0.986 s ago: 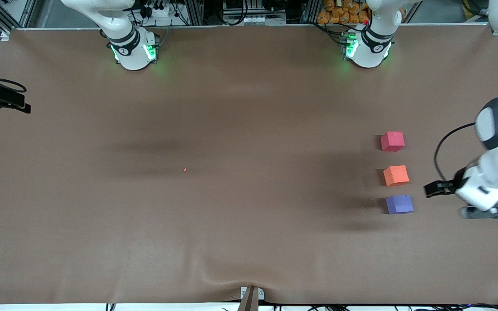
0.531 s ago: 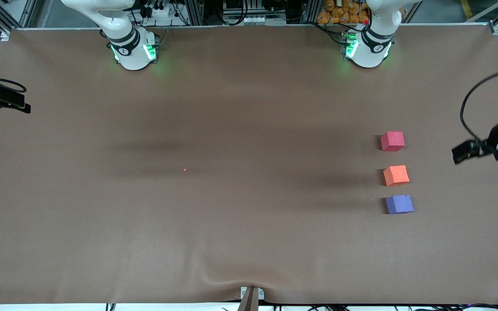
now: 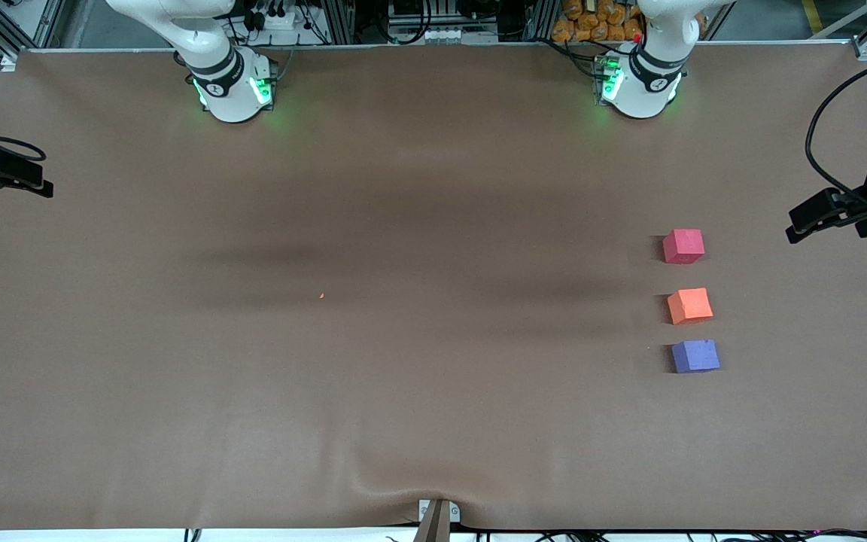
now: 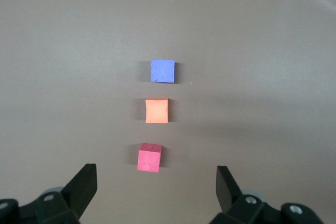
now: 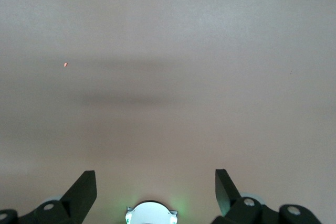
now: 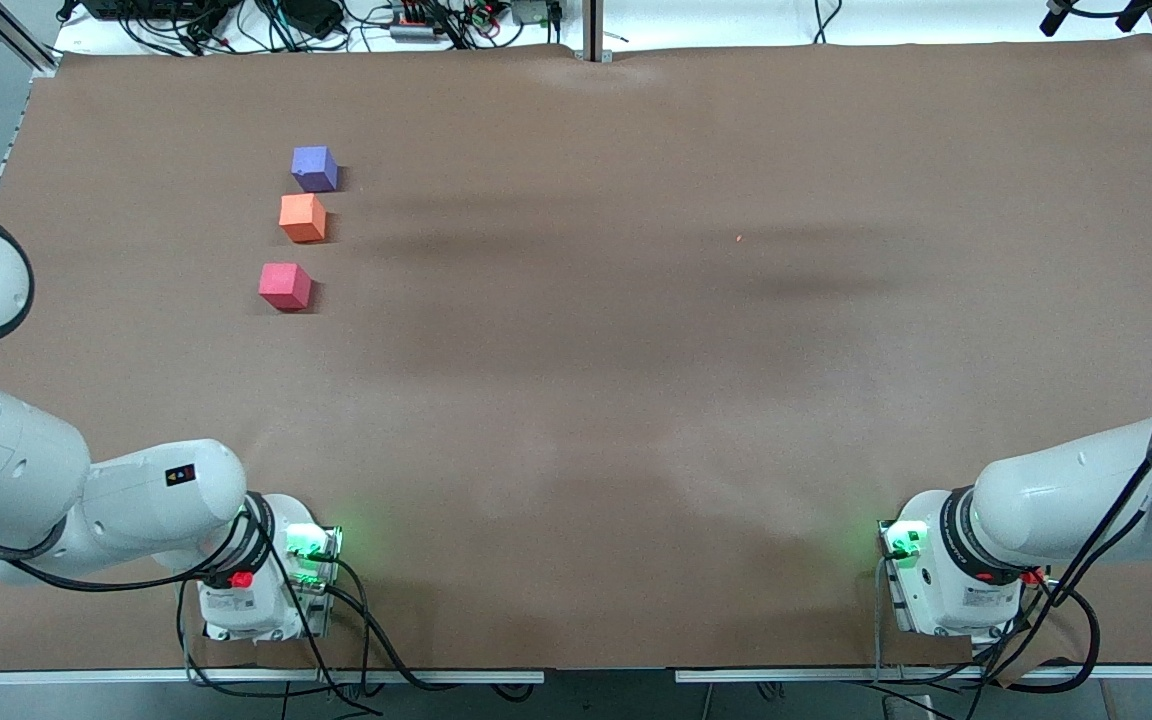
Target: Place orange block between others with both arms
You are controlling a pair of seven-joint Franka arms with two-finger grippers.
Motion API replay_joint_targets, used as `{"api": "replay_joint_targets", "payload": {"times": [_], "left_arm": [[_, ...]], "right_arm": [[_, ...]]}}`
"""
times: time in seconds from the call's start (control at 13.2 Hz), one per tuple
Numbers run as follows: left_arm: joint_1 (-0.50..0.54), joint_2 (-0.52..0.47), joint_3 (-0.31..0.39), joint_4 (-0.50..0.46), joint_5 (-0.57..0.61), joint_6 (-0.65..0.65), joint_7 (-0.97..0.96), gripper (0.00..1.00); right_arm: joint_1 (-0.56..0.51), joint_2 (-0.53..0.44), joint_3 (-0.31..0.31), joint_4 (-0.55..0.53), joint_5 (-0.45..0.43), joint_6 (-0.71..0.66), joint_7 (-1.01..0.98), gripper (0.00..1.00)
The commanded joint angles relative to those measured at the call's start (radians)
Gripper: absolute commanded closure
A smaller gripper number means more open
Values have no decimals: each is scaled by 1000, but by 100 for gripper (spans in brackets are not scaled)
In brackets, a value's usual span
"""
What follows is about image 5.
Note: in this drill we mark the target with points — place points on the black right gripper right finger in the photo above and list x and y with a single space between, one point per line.
236 211

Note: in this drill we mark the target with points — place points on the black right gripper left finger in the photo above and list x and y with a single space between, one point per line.
73 203

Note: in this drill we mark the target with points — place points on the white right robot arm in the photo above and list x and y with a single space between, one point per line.
151 213

